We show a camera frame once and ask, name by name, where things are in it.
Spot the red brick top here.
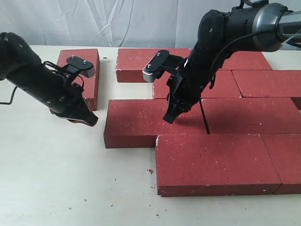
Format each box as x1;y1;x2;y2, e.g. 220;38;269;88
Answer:
103;99;207;148

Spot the red placed brick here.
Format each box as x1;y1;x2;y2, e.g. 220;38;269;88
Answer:
152;70;242;99

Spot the red brick front left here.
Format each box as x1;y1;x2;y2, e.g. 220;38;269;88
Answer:
156;134;282;197

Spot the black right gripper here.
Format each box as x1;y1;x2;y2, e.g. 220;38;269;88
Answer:
163;69;209;123

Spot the white backdrop sheet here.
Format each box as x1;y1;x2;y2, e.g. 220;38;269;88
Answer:
0;0;301;49

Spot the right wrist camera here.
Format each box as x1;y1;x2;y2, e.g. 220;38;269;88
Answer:
143;49;184;83

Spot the red brick bottom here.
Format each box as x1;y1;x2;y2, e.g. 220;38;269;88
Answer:
57;48;100;111

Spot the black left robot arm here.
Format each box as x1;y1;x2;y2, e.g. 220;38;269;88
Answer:
0;32;98;127

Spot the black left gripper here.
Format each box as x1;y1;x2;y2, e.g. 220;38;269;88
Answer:
40;77;98;127

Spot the red brick back left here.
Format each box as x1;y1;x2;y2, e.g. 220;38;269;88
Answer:
115;48;191;83

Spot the red brick second row right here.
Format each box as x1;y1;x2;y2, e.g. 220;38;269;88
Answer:
232;70;301;98

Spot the red brick back right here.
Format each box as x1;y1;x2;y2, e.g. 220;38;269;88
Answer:
220;51;272;71

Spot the red brick front right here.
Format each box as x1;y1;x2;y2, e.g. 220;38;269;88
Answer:
261;134;301;195

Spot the red brick third row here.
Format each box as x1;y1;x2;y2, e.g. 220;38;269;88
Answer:
201;97;301;134

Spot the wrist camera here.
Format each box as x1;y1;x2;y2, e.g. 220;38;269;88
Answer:
143;49;184;83
63;56;95;78

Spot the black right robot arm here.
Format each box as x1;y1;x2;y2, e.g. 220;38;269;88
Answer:
163;0;301;123

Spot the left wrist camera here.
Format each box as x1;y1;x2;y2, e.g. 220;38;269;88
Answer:
63;56;95;78

